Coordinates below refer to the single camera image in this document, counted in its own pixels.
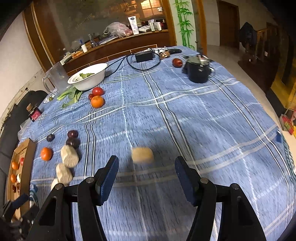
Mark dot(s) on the white bowl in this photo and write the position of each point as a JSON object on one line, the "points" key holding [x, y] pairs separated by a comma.
{"points": [[92, 81]]}

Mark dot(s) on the red tomato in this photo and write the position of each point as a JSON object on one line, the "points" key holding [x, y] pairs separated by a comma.
{"points": [[22, 161], [97, 91]]}

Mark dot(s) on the blue plaid tablecloth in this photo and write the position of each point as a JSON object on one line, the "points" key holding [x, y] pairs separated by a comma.
{"points": [[185, 115]]}

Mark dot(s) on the dark purple plum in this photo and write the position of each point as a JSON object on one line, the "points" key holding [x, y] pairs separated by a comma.
{"points": [[72, 143]]}

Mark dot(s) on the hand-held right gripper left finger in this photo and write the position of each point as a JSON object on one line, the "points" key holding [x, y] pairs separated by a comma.
{"points": [[108, 180]]}

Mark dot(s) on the orange mandarin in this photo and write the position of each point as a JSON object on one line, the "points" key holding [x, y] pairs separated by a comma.
{"points": [[13, 178], [46, 154], [97, 101], [15, 165]]}

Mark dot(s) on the small red date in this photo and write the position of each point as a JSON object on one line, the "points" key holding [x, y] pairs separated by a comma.
{"points": [[90, 96], [177, 62]]}

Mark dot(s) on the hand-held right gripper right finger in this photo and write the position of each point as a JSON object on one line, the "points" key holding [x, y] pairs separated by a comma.
{"points": [[185, 180]]}

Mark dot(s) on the small pale sugarcane chunk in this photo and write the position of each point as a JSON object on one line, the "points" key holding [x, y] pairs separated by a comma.
{"points": [[19, 177], [142, 154]]}

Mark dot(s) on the black power adapter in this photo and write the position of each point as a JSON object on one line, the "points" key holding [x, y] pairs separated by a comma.
{"points": [[144, 56]]}

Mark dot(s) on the small brown trinket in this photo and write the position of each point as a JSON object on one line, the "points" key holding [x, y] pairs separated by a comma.
{"points": [[165, 54]]}

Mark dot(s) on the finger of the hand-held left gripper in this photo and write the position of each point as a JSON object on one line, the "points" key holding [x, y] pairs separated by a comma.
{"points": [[8, 208], [22, 200]]}

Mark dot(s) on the dark purple date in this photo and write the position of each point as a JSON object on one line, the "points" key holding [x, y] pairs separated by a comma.
{"points": [[50, 137], [72, 134]]}

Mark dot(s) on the clear plastic pitcher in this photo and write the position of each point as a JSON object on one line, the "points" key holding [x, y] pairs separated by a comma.
{"points": [[57, 78]]}

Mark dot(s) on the plastic bag with food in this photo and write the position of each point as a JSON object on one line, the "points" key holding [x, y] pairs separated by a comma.
{"points": [[118, 29]]}

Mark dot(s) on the green vegetable scraps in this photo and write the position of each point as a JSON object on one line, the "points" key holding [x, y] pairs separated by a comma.
{"points": [[85, 75]]}

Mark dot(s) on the brown cardboard box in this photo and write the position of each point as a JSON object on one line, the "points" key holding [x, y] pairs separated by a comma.
{"points": [[26, 157]]}

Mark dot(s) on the colourful carton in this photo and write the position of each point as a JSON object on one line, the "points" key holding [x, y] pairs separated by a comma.
{"points": [[288, 122]]}

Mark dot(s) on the black device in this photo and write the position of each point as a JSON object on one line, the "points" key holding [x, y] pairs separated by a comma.
{"points": [[198, 69]]}

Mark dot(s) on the pink and black box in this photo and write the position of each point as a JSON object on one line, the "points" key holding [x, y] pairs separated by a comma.
{"points": [[35, 114]]}

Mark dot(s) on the small white bottle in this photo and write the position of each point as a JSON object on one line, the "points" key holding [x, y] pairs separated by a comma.
{"points": [[84, 48]]}

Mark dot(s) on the white jar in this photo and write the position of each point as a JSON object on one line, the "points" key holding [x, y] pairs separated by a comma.
{"points": [[157, 26]]}

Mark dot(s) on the green bamboo wall decal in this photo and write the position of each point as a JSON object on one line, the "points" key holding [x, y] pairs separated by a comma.
{"points": [[183, 23]]}

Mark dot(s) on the green leafy vegetable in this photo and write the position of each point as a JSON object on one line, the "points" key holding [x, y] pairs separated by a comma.
{"points": [[69, 95]]}

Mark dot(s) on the wooden counter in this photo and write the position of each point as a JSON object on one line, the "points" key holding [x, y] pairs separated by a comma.
{"points": [[115, 48]]}

